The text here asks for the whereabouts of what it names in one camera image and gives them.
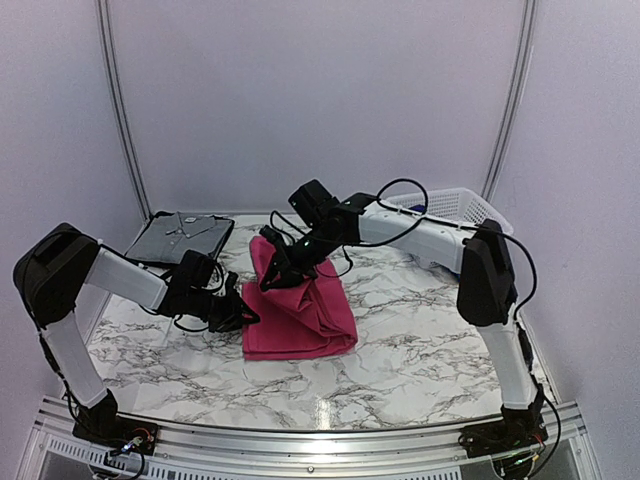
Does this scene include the white plastic laundry basket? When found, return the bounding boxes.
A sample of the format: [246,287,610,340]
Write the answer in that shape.
[384,187,514,235]

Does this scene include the folded grey polo shirt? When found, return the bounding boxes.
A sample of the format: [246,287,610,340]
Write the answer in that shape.
[125,211,235,266]

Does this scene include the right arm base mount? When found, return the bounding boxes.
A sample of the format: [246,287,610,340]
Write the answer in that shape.
[458,409,548,458]

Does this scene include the pink trousers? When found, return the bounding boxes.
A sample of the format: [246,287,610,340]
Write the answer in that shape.
[242,236,358,361]

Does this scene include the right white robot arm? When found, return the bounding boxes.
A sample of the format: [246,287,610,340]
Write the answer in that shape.
[259,180,545,448]

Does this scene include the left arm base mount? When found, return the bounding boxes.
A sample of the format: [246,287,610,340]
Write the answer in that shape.
[72,414,159,456]

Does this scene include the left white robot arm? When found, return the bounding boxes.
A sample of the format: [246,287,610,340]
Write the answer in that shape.
[13,223,260,445]

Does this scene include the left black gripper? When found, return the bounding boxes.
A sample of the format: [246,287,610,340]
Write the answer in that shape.
[188,288,260,334]

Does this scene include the aluminium front frame rail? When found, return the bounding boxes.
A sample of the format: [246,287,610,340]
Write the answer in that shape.
[15,397,602,479]

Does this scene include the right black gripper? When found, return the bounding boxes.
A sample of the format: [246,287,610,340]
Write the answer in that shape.
[260,224,345,291]

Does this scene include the right aluminium corner post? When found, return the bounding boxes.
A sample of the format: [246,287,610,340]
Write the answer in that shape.
[481,0,539,201]

